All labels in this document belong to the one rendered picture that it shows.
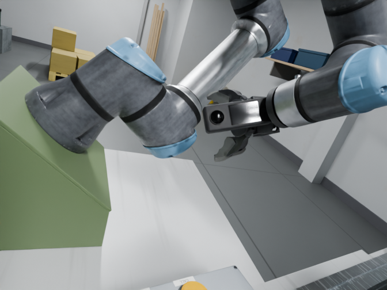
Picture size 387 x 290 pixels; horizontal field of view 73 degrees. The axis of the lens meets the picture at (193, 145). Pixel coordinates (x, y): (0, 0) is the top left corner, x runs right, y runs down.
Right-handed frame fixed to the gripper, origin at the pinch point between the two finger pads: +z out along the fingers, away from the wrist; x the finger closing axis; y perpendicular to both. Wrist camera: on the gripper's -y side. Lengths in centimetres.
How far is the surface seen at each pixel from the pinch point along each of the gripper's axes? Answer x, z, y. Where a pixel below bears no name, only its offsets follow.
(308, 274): -36.5, -5.9, 19.5
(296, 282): -36.3, -6.6, 14.2
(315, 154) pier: -10, 171, 300
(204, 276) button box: -24.9, -12.6, -13.2
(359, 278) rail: -33.5, -18.2, 18.6
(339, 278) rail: -31.8, -18.0, 12.5
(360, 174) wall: -40, 119, 305
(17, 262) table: -20.8, 7.0, -37.2
